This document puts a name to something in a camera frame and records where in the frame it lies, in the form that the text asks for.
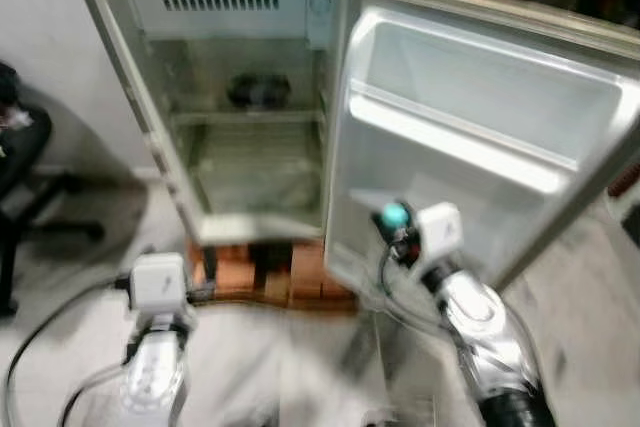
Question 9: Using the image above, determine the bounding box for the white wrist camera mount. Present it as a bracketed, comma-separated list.
[413, 202, 464, 266]
[128, 252, 189, 313]

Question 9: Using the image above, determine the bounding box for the black office chair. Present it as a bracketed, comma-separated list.
[0, 60, 106, 318]

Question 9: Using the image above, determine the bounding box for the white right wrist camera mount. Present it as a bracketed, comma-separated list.
[413, 202, 464, 266]

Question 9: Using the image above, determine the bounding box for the black item in fridge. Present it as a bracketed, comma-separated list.
[227, 72, 294, 111]

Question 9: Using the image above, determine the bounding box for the clear fridge shelf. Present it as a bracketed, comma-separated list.
[165, 107, 328, 130]

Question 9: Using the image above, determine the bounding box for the teal round object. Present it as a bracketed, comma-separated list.
[378, 202, 412, 232]

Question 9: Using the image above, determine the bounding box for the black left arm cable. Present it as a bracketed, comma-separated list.
[0, 280, 131, 427]
[58, 360, 133, 427]

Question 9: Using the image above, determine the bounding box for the large orange brick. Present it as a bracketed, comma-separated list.
[205, 245, 257, 298]

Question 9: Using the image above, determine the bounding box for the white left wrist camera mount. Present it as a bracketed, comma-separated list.
[128, 252, 189, 313]

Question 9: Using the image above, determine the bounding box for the grey fridge door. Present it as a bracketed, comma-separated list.
[322, 0, 640, 293]

